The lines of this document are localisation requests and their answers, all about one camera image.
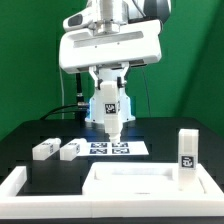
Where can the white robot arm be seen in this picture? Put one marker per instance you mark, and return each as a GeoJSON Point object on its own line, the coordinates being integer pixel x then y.
{"type": "Point", "coordinates": [109, 15]}

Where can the fiducial marker sheet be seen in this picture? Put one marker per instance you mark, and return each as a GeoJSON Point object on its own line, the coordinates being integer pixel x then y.
{"type": "Point", "coordinates": [123, 148]}

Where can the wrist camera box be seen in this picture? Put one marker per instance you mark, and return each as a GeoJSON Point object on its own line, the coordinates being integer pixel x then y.
{"type": "Point", "coordinates": [78, 21]}

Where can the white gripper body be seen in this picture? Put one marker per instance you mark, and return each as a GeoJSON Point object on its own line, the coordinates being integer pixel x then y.
{"type": "Point", "coordinates": [137, 43]}

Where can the white U-shaped fence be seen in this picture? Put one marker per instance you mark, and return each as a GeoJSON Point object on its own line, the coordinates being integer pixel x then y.
{"type": "Point", "coordinates": [14, 206]}

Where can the white desk tabletop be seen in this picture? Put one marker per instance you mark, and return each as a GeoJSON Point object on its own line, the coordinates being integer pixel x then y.
{"type": "Point", "coordinates": [156, 180]}

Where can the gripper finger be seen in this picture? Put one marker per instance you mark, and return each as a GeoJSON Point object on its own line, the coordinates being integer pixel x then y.
{"type": "Point", "coordinates": [121, 81]}
{"type": "Point", "coordinates": [94, 72]}

